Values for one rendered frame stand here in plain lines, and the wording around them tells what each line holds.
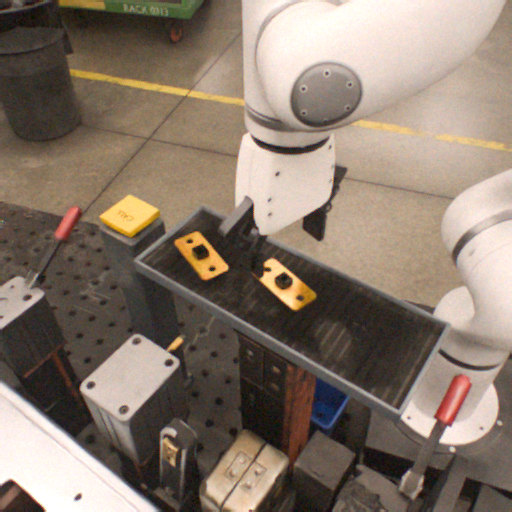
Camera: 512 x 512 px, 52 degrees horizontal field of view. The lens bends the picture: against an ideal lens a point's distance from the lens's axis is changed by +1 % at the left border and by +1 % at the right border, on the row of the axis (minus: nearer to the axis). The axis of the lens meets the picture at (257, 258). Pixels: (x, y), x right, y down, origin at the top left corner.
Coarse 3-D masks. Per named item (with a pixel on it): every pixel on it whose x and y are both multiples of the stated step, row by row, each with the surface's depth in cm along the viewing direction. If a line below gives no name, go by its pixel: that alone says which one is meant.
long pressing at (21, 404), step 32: (0, 384) 72; (0, 416) 69; (32, 416) 68; (0, 448) 66; (32, 448) 66; (64, 448) 66; (0, 480) 63; (32, 480) 63; (64, 480) 63; (96, 480) 63
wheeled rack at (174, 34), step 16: (64, 0) 372; (80, 0) 370; (96, 0) 368; (112, 0) 367; (128, 0) 367; (160, 0) 366; (176, 0) 366; (192, 0) 368; (208, 0) 436; (80, 16) 398; (160, 16) 365; (176, 16) 363; (192, 16) 366; (176, 32) 376
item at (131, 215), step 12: (120, 204) 74; (132, 204) 74; (144, 204) 74; (108, 216) 73; (120, 216) 73; (132, 216) 73; (144, 216) 73; (156, 216) 74; (120, 228) 71; (132, 228) 71
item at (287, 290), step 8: (272, 264) 66; (280, 264) 66; (272, 272) 65; (280, 272) 65; (288, 272) 65; (264, 280) 64; (272, 280) 64; (280, 280) 63; (288, 280) 63; (296, 280) 64; (272, 288) 63; (280, 288) 63; (288, 288) 63; (296, 288) 63; (304, 288) 63; (280, 296) 62; (288, 296) 62; (296, 296) 62; (304, 296) 62; (312, 296) 62; (288, 304) 61; (296, 304) 61; (304, 304) 61
